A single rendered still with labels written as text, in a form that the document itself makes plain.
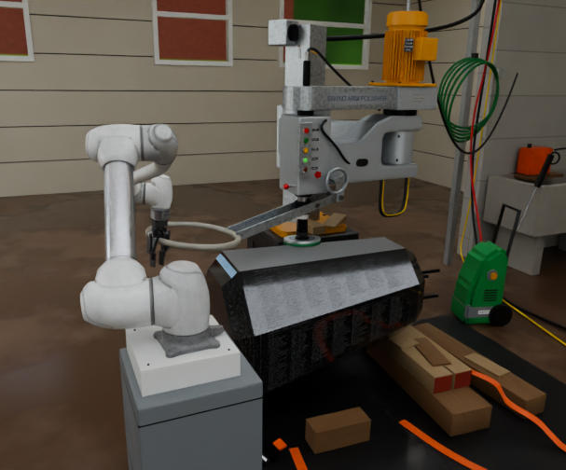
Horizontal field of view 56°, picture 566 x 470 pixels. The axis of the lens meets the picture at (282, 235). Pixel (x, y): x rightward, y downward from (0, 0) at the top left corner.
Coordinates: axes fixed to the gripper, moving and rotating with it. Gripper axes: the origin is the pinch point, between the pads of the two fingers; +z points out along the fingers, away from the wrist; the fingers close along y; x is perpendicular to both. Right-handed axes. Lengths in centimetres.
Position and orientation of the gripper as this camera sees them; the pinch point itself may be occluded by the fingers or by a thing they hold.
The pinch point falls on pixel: (157, 259)
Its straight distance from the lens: 265.4
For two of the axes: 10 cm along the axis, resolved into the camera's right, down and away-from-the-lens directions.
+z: -1.1, 9.7, 2.3
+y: 5.9, -1.2, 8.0
